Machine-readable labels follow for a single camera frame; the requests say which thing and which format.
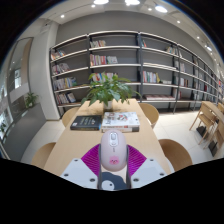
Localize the pink computer mouse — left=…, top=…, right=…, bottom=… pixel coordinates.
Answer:
left=99, top=129, right=128, bottom=173

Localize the small green plant on counter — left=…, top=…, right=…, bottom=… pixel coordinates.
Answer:
left=24, top=92, right=40, bottom=109

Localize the thick white book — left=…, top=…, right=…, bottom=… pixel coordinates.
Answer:
left=100, top=124, right=140, bottom=134

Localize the group of wooden slat chairs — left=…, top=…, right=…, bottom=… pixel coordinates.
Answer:
left=189, top=100, right=224, bottom=158

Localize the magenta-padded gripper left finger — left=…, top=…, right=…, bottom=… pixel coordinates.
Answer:
left=60, top=143, right=103, bottom=190

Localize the green potted plant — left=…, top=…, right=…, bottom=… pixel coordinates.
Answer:
left=80, top=71, right=141, bottom=113

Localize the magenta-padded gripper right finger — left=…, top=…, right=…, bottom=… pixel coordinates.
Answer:
left=126, top=143, right=168, bottom=190

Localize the grey bookshelf unit with books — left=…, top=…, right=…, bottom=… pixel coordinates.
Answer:
left=49, top=30, right=224, bottom=116

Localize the group of ceiling lights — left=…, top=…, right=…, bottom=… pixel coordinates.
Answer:
left=59, top=0, right=214, bottom=51

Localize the white illustrated book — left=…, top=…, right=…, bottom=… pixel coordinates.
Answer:
left=100, top=111, right=141, bottom=129

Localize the black book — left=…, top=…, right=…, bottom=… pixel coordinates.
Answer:
left=69, top=115, right=103, bottom=131

